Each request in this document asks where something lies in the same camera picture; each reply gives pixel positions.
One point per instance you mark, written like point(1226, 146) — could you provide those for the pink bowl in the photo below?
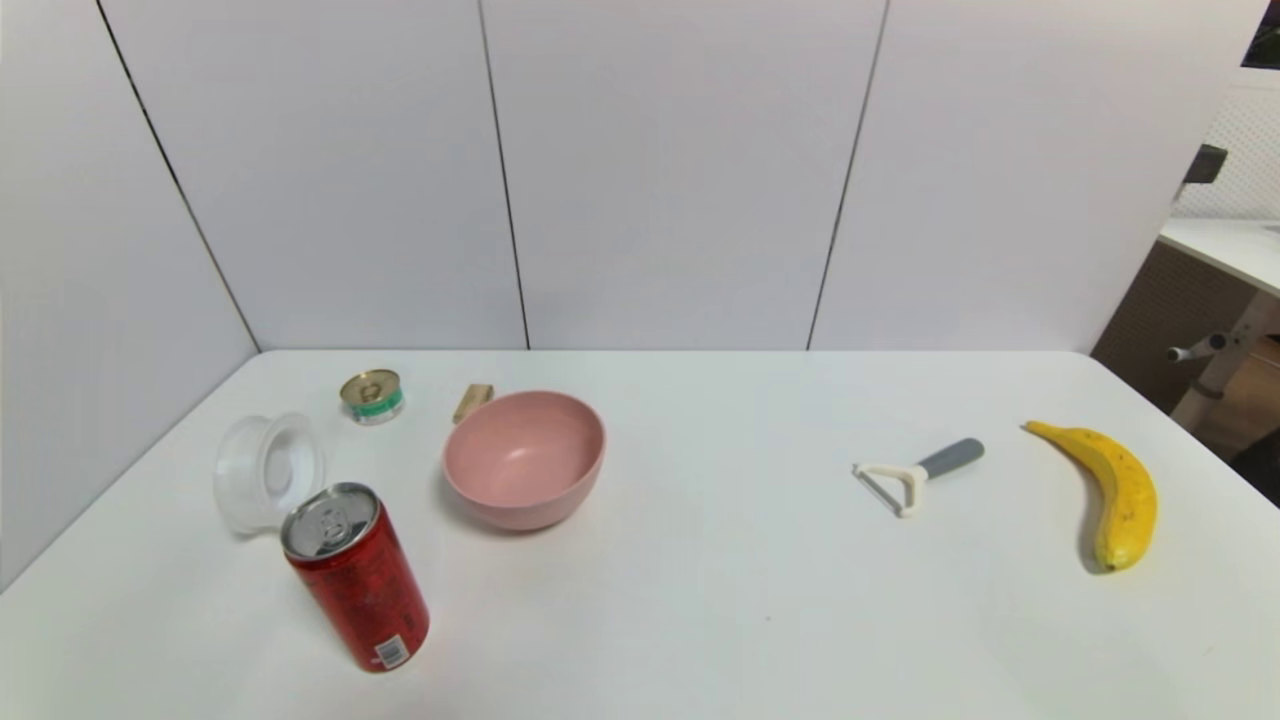
point(520, 460)

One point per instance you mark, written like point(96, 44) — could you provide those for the small wooden block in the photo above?
point(472, 402)

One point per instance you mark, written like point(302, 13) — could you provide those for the small green-label tin can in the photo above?
point(373, 396)

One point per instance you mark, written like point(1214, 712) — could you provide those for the red soda can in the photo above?
point(360, 580)

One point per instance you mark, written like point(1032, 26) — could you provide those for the clear plastic lidded container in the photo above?
point(265, 470)

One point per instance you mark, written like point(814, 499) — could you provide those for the yellow banana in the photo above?
point(1125, 490)

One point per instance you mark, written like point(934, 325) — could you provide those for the brown pegboard desk panel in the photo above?
point(1160, 320)

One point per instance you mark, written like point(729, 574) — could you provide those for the white desk leg with knob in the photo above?
point(1225, 365)

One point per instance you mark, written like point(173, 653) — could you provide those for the white side desk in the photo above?
point(1225, 245)

